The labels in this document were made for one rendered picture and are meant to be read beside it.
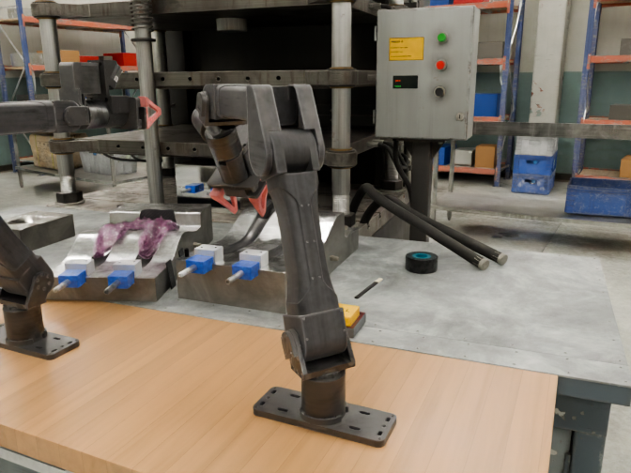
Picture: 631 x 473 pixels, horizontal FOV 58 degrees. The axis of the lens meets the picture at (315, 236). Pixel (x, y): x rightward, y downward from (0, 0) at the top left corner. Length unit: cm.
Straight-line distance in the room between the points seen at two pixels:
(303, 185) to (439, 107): 114
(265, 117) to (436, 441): 49
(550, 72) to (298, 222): 667
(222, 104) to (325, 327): 41
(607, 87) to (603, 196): 304
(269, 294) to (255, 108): 50
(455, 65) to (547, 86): 551
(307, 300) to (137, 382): 34
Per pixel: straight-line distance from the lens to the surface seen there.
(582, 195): 472
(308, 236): 78
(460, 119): 188
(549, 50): 737
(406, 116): 191
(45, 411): 97
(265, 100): 80
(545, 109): 738
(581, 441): 115
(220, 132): 104
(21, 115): 111
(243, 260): 120
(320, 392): 80
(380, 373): 97
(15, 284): 114
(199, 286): 127
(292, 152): 79
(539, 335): 116
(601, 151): 764
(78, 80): 121
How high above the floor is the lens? 127
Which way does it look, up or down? 16 degrees down
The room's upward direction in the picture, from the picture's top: 1 degrees counter-clockwise
